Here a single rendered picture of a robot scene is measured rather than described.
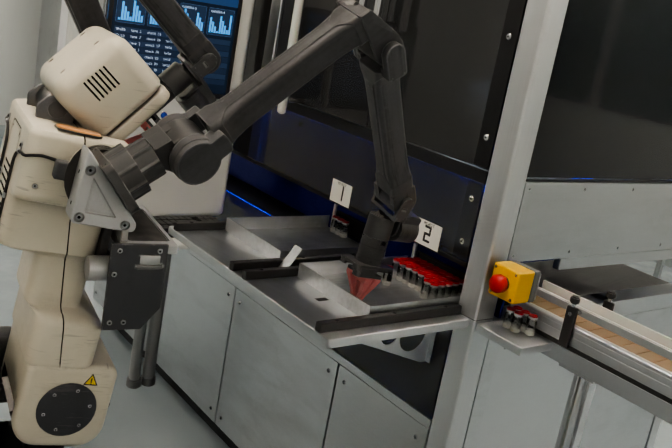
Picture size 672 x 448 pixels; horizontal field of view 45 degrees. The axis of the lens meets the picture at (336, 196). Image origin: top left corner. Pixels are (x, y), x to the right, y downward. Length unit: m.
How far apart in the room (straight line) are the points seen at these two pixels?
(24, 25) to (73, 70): 5.60
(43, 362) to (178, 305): 1.50
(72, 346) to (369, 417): 0.91
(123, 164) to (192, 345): 1.70
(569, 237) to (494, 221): 0.28
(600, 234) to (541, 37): 0.59
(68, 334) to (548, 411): 1.27
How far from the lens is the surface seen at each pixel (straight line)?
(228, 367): 2.70
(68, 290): 1.51
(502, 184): 1.76
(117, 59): 1.38
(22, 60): 7.01
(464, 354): 1.87
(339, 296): 1.76
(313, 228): 2.29
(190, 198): 2.48
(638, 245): 2.27
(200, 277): 2.82
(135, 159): 1.27
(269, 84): 1.31
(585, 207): 2.01
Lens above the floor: 1.50
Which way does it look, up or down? 13 degrees down
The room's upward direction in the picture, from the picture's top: 10 degrees clockwise
